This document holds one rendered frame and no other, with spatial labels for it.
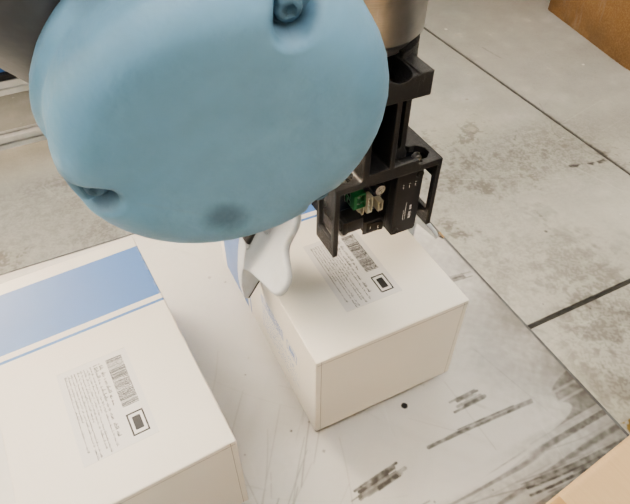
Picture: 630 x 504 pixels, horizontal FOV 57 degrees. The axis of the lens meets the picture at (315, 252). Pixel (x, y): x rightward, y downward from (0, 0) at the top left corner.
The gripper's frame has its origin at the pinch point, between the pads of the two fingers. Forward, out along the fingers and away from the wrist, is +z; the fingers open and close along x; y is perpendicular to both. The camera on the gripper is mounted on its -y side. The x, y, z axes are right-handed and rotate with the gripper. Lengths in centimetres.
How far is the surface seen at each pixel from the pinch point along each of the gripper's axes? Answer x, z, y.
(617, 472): 1.8, -8.7, 24.4
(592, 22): 191, 70, -129
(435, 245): 14.1, 7.4, -3.1
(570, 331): 76, 77, -18
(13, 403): -23.8, -1.4, 3.5
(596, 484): 0.5, -8.6, 24.4
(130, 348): -16.3, -1.4, 2.7
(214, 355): -10.3, 7.5, -0.5
